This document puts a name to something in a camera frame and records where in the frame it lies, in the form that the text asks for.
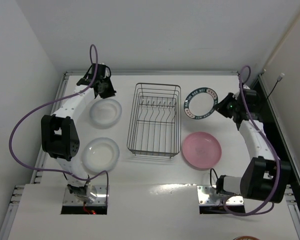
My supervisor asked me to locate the blue rimmed white plate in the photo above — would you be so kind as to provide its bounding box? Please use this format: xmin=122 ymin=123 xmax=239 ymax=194
xmin=183 ymin=87 xmax=219 ymax=120

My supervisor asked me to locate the pink plastic plate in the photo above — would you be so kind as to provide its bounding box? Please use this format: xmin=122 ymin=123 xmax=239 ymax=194
xmin=181 ymin=131 xmax=222 ymax=170

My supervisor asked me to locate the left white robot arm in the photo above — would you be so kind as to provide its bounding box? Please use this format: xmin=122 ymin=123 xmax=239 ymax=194
xmin=41 ymin=63 xmax=116 ymax=204

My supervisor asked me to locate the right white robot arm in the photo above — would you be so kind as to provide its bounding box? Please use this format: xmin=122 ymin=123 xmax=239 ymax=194
xmin=213 ymin=88 xmax=292 ymax=203

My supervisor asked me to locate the upper clear glass plate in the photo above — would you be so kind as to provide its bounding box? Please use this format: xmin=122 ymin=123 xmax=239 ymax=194
xmin=89 ymin=99 xmax=122 ymax=128

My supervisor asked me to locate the clear glass plate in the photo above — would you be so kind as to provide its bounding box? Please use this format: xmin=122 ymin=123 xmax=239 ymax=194
xmin=89 ymin=99 xmax=122 ymax=128
xmin=82 ymin=137 xmax=120 ymax=173

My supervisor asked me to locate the lower clear glass plate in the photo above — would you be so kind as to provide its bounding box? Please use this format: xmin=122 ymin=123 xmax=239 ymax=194
xmin=82 ymin=137 xmax=120 ymax=173

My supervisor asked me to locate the brown round object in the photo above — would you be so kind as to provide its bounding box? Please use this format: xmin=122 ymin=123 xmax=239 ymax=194
xmin=233 ymin=235 xmax=260 ymax=240

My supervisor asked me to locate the black usb cable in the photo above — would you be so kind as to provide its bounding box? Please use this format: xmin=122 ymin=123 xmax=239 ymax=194
xmin=258 ymin=73 xmax=285 ymax=118

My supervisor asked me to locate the wire dish rack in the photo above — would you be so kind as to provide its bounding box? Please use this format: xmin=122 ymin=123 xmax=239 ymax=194
xmin=126 ymin=82 xmax=182 ymax=159

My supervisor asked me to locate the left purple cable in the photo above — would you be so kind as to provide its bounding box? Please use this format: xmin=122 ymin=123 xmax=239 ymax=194
xmin=8 ymin=44 xmax=110 ymax=207

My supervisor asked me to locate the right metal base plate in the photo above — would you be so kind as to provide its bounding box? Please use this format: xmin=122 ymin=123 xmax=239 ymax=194
xmin=197 ymin=185 xmax=244 ymax=207

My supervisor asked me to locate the metal base plate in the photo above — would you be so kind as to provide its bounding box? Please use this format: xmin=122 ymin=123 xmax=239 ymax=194
xmin=197 ymin=185 xmax=244 ymax=207
xmin=62 ymin=185 xmax=109 ymax=207

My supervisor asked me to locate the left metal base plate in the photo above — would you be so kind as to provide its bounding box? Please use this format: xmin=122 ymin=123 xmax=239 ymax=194
xmin=62 ymin=185 xmax=109 ymax=207

